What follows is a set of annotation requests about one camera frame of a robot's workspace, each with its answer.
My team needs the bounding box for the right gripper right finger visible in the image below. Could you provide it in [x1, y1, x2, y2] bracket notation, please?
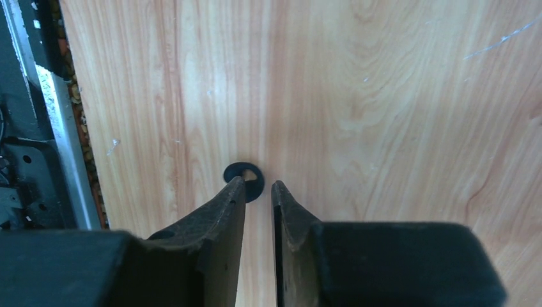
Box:
[271, 181, 507, 306]

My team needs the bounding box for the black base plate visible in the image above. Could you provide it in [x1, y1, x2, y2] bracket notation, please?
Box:
[1, 1, 105, 230]

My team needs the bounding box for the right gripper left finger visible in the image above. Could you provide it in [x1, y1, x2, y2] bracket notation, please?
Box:
[1, 177, 245, 306]

